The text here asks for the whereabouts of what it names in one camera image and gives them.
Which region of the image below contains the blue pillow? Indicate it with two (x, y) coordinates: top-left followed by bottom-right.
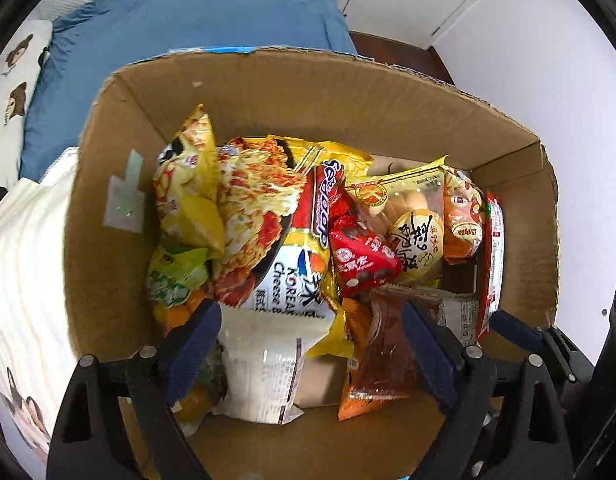
(20, 0), (359, 181)

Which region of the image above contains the clear yellow bun packet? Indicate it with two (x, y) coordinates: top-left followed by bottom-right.
(345, 155), (449, 289)

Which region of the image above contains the orange white red-label packet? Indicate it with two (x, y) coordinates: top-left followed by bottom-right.
(442, 166), (488, 266)

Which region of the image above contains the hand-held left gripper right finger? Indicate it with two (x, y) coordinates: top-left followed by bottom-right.
(400, 300), (573, 480)

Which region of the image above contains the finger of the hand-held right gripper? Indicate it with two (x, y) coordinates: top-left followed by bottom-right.
(490, 309), (594, 387)

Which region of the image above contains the yellow instant noodle packet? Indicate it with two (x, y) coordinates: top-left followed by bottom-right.
(210, 135), (373, 358)

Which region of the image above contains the cream quilt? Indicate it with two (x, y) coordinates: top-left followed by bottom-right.
(0, 147), (89, 480)

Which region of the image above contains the orange yellow snack packet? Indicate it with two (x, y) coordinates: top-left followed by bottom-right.
(153, 302), (227, 427)

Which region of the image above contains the small red snack packet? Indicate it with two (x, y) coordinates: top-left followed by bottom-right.
(330, 215), (405, 299)

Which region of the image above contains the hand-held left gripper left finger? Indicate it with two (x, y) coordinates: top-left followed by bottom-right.
(45, 297), (223, 480)

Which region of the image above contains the white foil snack packet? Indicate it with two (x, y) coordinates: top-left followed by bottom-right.
(219, 305), (339, 426)

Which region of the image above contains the white bear print pillow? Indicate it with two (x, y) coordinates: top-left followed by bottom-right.
(0, 20), (55, 216)

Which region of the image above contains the brown cardboard box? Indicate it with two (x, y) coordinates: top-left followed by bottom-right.
(63, 46), (561, 480)

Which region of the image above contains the red white packet at right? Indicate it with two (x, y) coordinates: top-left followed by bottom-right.
(475, 190), (506, 342)

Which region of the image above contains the small white printed packet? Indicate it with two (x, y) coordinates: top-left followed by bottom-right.
(437, 297), (481, 347)

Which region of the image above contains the green yellow snack packet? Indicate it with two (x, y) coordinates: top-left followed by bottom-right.
(147, 246), (211, 311)

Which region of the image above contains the yellow chips packet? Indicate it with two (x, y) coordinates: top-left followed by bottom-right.
(153, 105), (227, 261)

